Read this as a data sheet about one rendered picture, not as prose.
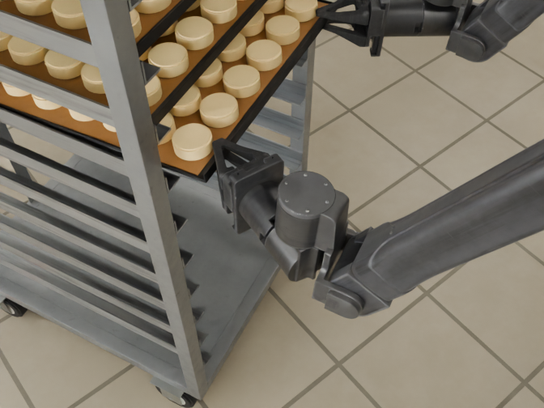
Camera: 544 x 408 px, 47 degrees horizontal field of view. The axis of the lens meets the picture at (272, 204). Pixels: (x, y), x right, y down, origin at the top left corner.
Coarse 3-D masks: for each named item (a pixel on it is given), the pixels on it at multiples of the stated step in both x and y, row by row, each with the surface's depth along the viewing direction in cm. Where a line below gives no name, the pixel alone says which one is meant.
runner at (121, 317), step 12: (0, 252) 139; (12, 264) 134; (24, 264) 137; (36, 276) 132; (48, 276) 135; (60, 288) 130; (72, 288) 133; (84, 300) 128; (96, 300) 131; (108, 312) 126; (120, 312) 130; (120, 324) 128; (132, 324) 125; (144, 324) 128; (144, 336) 126; (156, 336) 123; (168, 336) 126; (168, 348) 124; (204, 360) 123
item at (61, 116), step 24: (312, 24) 94; (288, 48) 91; (264, 72) 88; (0, 96) 88; (24, 96) 87; (48, 120) 84; (72, 120) 84; (192, 120) 83; (168, 144) 80; (192, 168) 77
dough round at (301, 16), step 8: (288, 0) 95; (296, 0) 95; (304, 0) 95; (312, 0) 95; (288, 8) 94; (296, 8) 94; (304, 8) 94; (312, 8) 94; (296, 16) 94; (304, 16) 94; (312, 16) 95
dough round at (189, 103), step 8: (192, 88) 84; (184, 96) 83; (192, 96) 83; (200, 96) 83; (176, 104) 82; (184, 104) 82; (192, 104) 82; (176, 112) 82; (184, 112) 82; (192, 112) 83
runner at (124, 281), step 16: (0, 224) 119; (16, 224) 121; (32, 240) 117; (48, 240) 119; (64, 256) 115; (80, 256) 117; (96, 272) 113; (112, 272) 114; (128, 288) 111; (144, 288) 112; (160, 304) 109
